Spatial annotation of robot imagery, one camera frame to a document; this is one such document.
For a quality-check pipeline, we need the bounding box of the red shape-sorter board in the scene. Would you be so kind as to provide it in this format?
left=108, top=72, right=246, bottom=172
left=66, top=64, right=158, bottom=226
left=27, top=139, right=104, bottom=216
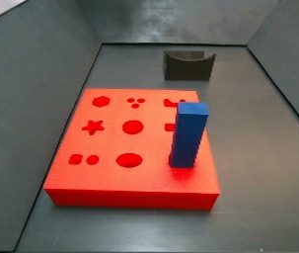
left=45, top=89, right=221, bottom=210

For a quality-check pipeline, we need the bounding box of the blue rectangular block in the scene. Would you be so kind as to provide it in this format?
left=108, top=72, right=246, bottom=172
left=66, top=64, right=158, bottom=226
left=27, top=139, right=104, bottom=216
left=169, top=102, right=210, bottom=168

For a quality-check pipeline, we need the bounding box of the black curved block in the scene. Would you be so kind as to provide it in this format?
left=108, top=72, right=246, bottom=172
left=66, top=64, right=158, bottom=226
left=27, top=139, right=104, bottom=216
left=164, top=50, right=217, bottom=81

